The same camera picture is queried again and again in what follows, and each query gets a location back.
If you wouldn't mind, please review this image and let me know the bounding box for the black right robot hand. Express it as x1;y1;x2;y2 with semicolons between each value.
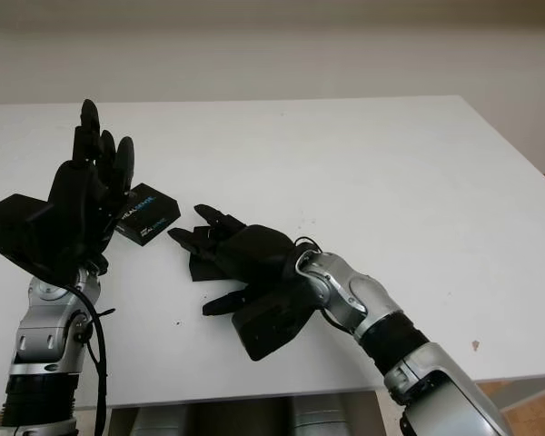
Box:
167;203;302;318

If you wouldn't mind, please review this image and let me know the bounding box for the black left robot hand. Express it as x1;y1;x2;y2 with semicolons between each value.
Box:
47;98;137;270

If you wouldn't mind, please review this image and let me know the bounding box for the black RealSense box lid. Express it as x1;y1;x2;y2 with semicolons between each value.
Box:
114;182;183;248

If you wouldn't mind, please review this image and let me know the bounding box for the silver robot right thigh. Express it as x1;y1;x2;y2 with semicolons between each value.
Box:
292;394;379;436

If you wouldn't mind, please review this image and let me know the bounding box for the silver robot thigh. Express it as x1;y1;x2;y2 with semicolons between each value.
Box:
134;401;193;436
292;394;379;436

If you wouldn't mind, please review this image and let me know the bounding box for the silver robot left thigh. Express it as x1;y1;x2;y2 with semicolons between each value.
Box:
134;401;193;436

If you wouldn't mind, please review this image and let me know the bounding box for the black camera box base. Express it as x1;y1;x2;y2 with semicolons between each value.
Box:
187;251;240;283

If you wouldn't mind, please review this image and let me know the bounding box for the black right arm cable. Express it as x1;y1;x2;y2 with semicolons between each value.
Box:
293;233;324;256

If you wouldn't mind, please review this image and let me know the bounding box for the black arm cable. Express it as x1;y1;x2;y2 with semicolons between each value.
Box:
66;280;118;436
293;233;324;256

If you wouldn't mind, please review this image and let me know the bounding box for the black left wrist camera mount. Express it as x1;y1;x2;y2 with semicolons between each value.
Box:
0;192;81;279

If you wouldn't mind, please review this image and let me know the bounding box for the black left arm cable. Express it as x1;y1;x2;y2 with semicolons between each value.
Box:
66;280;118;436

